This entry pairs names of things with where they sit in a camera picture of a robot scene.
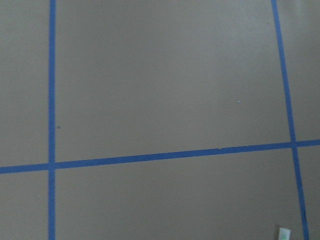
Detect green highlighter pen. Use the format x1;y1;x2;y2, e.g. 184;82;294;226
277;227;291;240

